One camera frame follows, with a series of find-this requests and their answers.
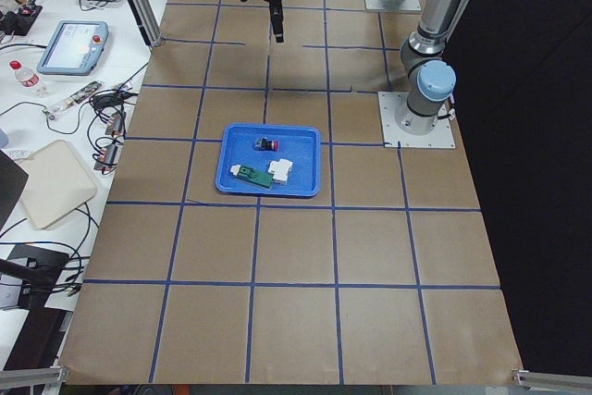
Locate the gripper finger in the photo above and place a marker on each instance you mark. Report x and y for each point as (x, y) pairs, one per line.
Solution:
(276, 19)

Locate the red emergency stop button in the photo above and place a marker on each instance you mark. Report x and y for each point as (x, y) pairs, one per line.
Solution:
(265, 144)

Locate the blue plastic tray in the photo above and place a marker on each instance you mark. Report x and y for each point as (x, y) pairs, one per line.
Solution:
(301, 145)

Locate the white circuit breaker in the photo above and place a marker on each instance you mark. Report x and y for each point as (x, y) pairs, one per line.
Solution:
(280, 170)

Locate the green terminal block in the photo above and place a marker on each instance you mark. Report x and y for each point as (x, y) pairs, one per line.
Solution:
(252, 176)

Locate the near teach pendant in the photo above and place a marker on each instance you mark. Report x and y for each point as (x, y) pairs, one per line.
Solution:
(75, 48)

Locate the plastic water bottle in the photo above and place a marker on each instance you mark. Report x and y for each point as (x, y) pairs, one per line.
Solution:
(28, 79)

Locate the black monitor stand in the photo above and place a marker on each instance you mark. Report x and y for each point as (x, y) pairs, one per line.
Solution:
(28, 275)

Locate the usb hub with cables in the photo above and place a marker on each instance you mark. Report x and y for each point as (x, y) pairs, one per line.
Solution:
(110, 145)

